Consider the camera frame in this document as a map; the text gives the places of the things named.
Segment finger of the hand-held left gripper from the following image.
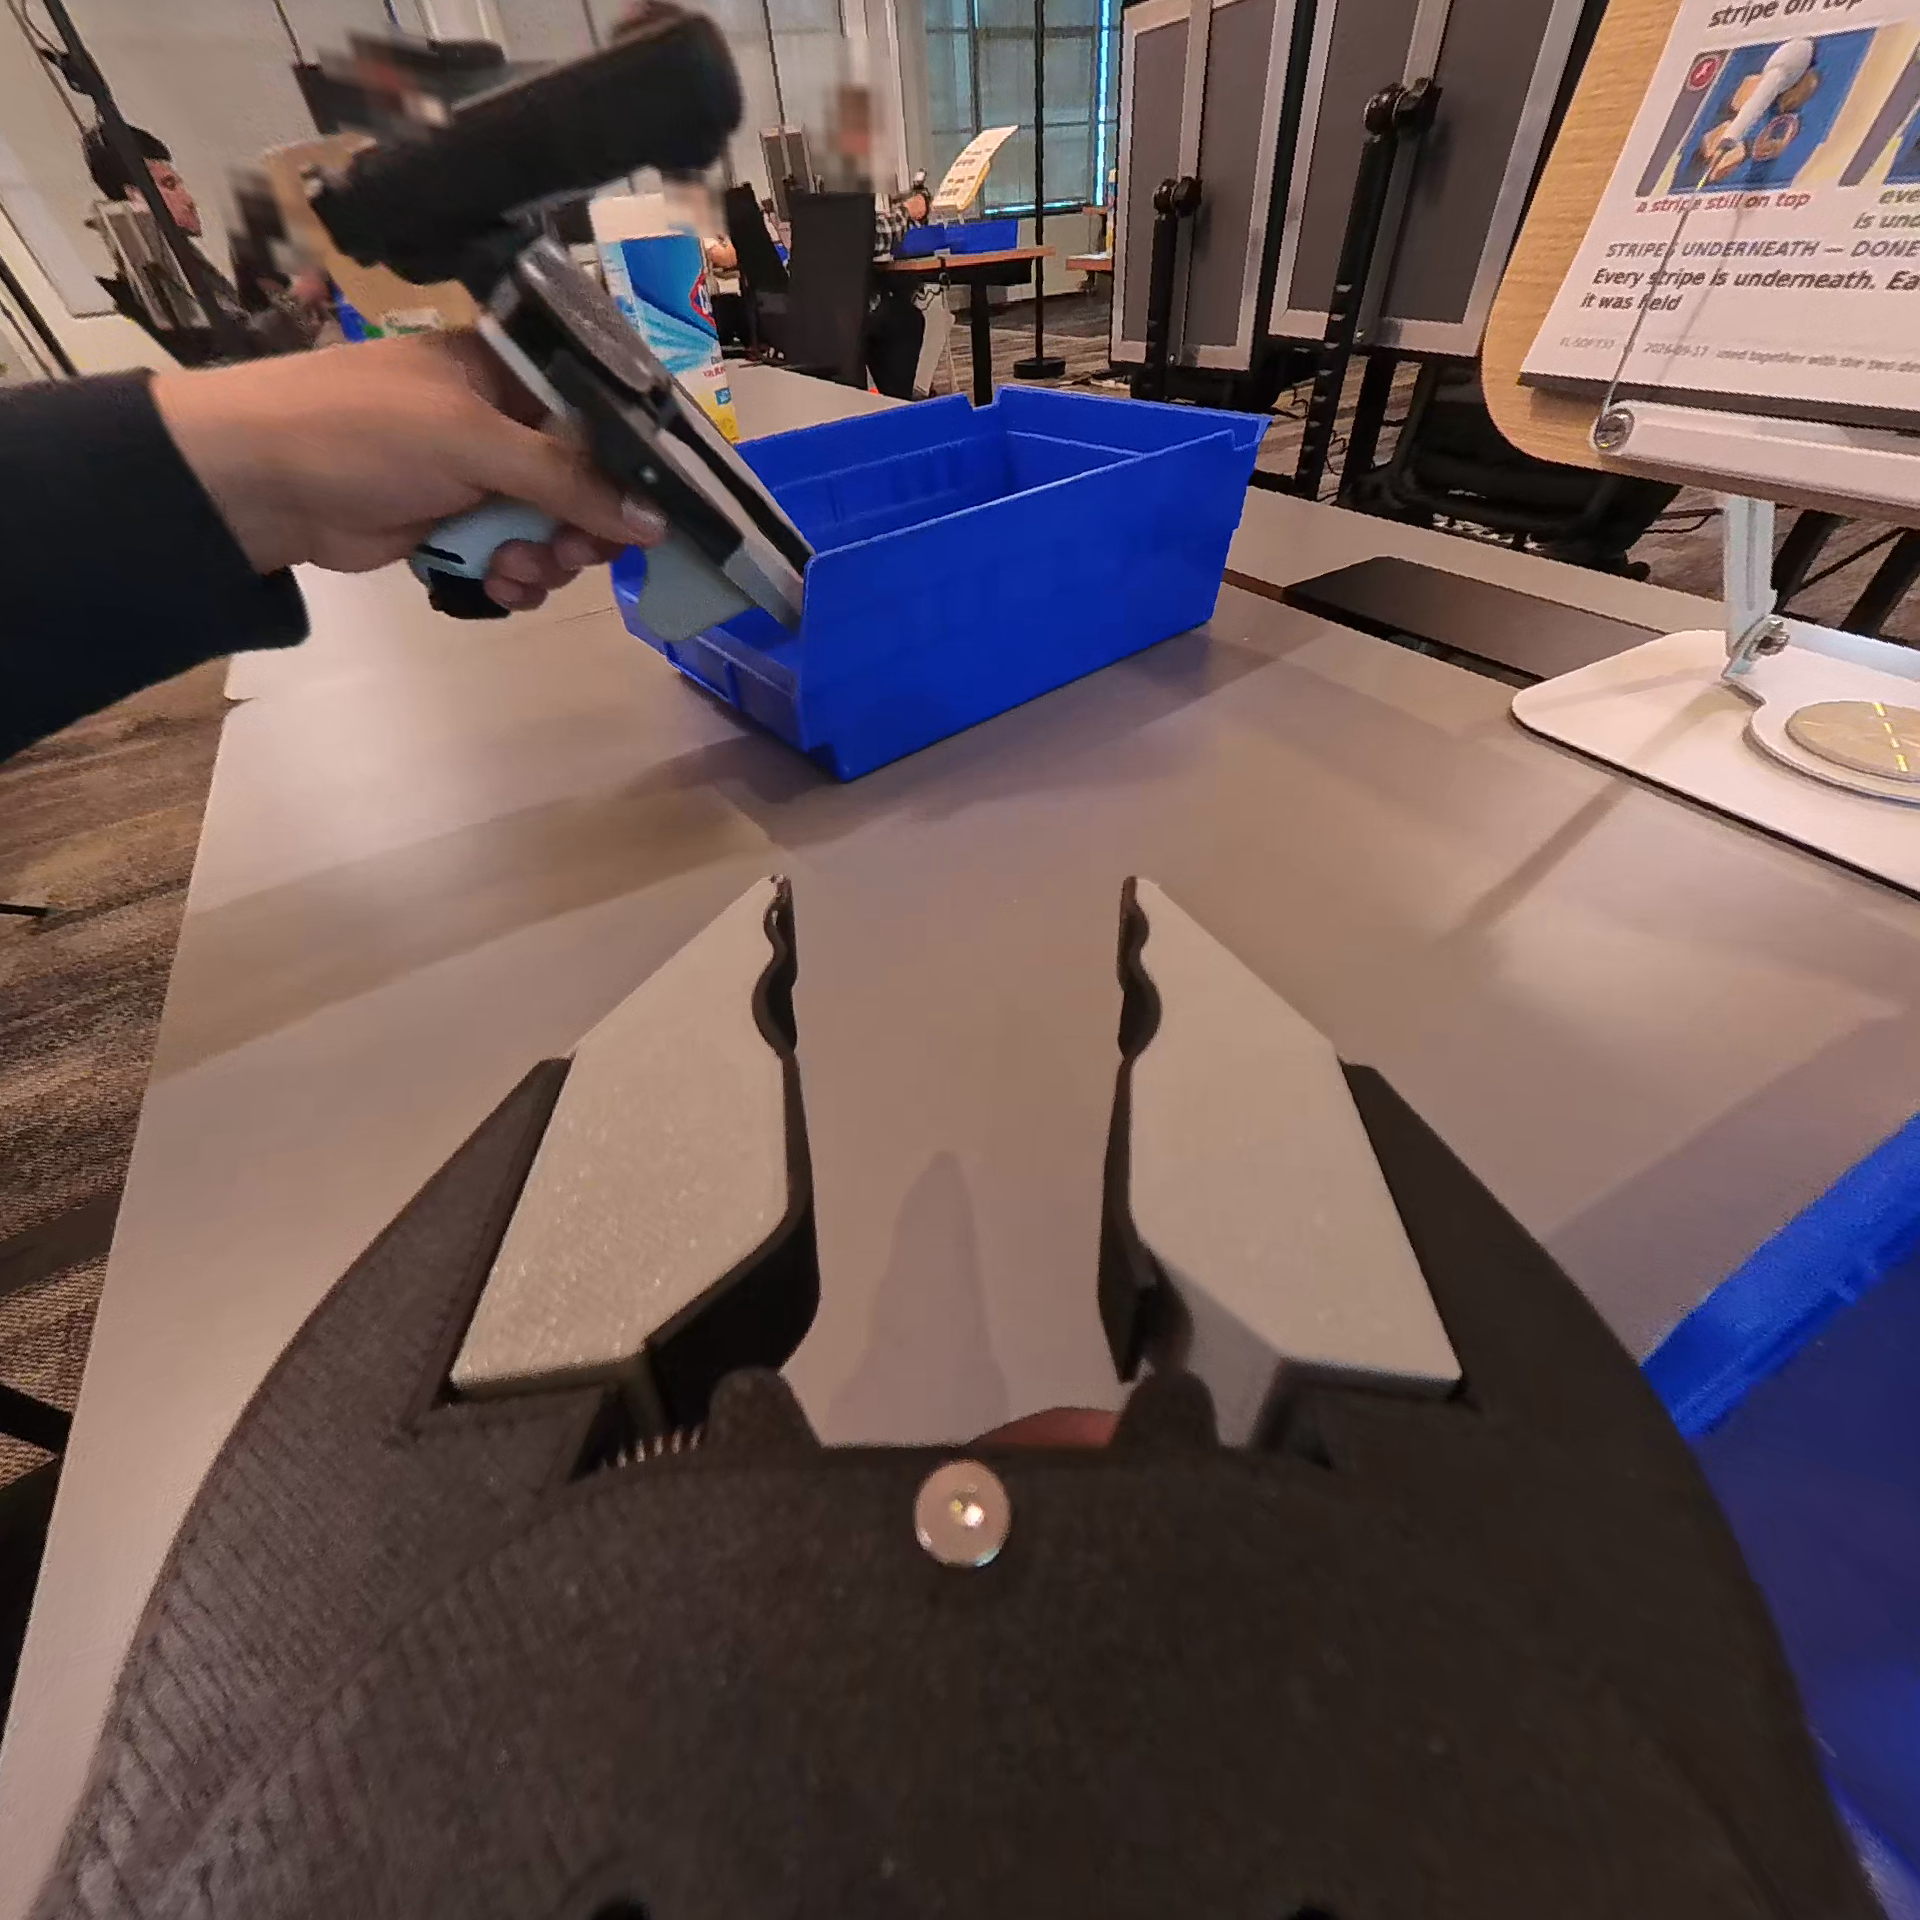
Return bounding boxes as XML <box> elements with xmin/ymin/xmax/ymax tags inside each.
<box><xmin>656</xmin><ymin>372</ymin><xmax>822</xmax><ymax>634</ymax></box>
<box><xmin>632</xmin><ymin>536</ymin><xmax>760</xmax><ymax>647</ymax></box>

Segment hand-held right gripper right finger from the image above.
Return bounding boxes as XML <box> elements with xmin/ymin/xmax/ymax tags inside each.
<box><xmin>1097</xmin><ymin>875</ymin><xmax>1464</xmax><ymax>1446</ymax></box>

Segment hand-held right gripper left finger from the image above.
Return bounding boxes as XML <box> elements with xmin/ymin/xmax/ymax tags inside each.
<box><xmin>448</xmin><ymin>875</ymin><xmax>822</xmax><ymax>1391</ymax></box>

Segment blue plastic bin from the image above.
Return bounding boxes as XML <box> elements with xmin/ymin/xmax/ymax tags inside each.
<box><xmin>613</xmin><ymin>383</ymin><xmax>1273</xmax><ymax>784</ymax></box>
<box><xmin>1641</xmin><ymin>1112</ymin><xmax>1920</xmax><ymax>1920</ymax></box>

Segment person's left hand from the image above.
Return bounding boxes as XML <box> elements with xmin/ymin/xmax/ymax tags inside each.
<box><xmin>150</xmin><ymin>328</ymin><xmax>672</xmax><ymax>610</ymax></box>

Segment wipes canister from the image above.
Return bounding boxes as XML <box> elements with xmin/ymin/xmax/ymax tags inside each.
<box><xmin>597</xmin><ymin>225</ymin><xmax>748</xmax><ymax>443</ymax></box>

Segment black office chair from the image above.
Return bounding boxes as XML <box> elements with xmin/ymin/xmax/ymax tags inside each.
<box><xmin>1341</xmin><ymin>359</ymin><xmax>1641</xmax><ymax>578</ymax></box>
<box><xmin>780</xmin><ymin>188</ymin><xmax>879</xmax><ymax>390</ymax></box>

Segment far work desk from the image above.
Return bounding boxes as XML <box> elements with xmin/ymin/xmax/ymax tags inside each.
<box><xmin>881</xmin><ymin>246</ymin><xmax>1061</xmax><ymax>410</ymax></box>

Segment small paper sign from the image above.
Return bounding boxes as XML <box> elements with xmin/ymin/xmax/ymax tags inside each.
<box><xmin>932</xmin><ymin>123</ymin><xmax>1022</xmax><ymax>215</ymax></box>

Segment grey partition panel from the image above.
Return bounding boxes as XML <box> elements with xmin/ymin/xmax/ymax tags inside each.
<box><xmin>1111</xmin><ymin>0</ymin><xmax>1296</xmax><ymax>375</ymax></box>
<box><xmin>1265</xmin><ymin>0</ymin><xmax>1594</xmax><ymax>362</ymax></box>

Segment white document stand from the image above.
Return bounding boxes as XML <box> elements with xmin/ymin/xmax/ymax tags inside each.
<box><xmin>1477</xmin><ymin>0</ymin><xmax>1920</xmax><ymax>898</ymax></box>

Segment round pale disc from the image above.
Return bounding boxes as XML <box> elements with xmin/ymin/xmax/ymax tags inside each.
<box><xmin>1785</xmin><ymin>697</ymin><xmax>1920</xmax><ymax>786</ymax></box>

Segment printed instruction sheet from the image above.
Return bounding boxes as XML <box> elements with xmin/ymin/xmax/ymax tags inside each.
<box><xmin>1518</xmin><ymin>0</ymin><xmax>1920</xmax><ymax>426</ymax></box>

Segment black desk cable flap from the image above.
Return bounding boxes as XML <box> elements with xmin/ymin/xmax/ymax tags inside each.
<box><xmin>1286</xmin><ymin>559</ymin><xmax>1670</xmax><ymax>687</ymax></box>

